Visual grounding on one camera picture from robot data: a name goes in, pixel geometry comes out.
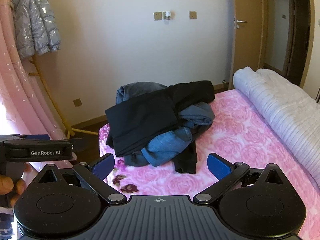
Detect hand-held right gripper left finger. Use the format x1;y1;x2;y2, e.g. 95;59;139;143
37;153;127;204

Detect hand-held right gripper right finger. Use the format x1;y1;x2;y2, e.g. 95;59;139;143
194;153;284;204

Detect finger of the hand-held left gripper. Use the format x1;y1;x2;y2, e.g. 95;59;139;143
11;134;50;141
4;138;87;153

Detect black pants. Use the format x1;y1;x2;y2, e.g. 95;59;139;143
105;94;181;158

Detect person's left hand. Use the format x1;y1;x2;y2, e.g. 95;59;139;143
0;164;32;208

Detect pink floral blanket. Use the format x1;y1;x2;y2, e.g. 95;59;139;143
99;89;320;240

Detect wooden coat rack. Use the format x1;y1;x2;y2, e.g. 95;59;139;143
29;55;99;139

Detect pink curtain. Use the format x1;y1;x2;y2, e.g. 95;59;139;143
0;0;73;140

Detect blue-grey garment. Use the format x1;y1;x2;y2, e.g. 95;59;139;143
179;102;216;131

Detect blue jeans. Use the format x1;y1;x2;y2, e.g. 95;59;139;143
141;126;193;167

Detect person's dark patterned clothing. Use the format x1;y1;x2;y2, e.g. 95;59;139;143
0;206;15;240

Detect grey-blue jeans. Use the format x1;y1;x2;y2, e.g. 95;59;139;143
115;82;168;110

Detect striped lilac quilt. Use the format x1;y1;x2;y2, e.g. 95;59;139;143
233;66;320;180

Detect silver puffer jacket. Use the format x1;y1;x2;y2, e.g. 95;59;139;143
11;0;61;60

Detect wooden door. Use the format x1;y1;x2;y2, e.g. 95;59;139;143
230;0;266;90

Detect dark hallway door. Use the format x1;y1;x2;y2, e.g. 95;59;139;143
283;0;313;80

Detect metal door handle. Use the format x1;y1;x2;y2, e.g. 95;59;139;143
234;17;248;29

